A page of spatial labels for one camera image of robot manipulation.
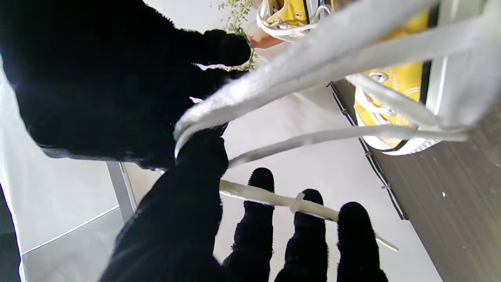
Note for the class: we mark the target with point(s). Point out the orange sneaker with laces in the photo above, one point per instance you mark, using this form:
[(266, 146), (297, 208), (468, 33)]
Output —
[(313, 62)]

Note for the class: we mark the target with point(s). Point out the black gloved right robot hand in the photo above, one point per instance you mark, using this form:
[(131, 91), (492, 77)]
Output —
[(98, 78)]

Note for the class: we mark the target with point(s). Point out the green plant in terracotta pot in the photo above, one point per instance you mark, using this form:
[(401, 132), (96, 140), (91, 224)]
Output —
[(238, 23)]

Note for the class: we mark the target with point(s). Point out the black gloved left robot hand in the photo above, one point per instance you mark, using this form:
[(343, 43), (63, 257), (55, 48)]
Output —
[(176, 227)]

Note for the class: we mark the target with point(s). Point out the yellow canvas sneaker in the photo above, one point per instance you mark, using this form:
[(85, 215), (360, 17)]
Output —
[(399, 82), (289, 11)]

